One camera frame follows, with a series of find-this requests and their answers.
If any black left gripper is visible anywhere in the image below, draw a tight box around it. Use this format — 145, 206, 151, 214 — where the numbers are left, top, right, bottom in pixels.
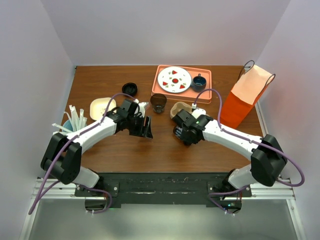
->
126, 114, 153, 139

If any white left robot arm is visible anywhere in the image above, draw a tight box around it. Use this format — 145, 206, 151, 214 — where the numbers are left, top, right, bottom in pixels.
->
40, 99, 153, 196

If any beige pulp cup carrier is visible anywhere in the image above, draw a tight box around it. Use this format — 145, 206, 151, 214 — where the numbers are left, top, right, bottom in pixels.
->
169, 101, 192, 119

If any dark blue ceramic mug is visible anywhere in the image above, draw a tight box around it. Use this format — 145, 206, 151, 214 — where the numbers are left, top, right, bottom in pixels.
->
191, 73, 207, 93

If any pink serving tray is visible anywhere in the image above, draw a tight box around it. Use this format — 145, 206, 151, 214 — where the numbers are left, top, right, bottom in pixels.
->
151, 64, 212, 104

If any cream square bowl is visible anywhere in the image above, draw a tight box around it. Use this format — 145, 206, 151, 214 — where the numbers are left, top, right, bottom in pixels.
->
89, 97, 111, 121

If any white watermelon pattern plate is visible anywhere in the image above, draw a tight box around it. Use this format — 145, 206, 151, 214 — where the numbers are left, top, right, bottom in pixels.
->
157, 66, 192, 94

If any orange paper bag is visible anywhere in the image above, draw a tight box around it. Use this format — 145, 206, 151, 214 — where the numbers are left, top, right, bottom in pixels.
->
220, 60, 276, 129

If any light blue straw cup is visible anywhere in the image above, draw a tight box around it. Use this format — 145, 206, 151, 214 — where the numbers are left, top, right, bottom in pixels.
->
62, 120, 86, 132

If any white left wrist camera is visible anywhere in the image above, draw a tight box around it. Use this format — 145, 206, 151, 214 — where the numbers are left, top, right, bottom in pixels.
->
135, 102, 150, 118

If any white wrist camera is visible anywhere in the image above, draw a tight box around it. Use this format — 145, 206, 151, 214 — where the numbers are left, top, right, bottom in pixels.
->
191, 107, 207, 119
135, 102, 150, 118

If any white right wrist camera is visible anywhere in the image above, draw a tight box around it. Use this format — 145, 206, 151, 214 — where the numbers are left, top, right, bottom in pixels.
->
191, 107, 207, 119

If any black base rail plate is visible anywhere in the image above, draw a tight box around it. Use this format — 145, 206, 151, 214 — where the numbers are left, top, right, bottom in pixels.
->
74, 171, 253, 210

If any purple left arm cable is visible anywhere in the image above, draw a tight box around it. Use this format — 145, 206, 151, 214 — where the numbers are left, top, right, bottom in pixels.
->
27, 92, 140, 216

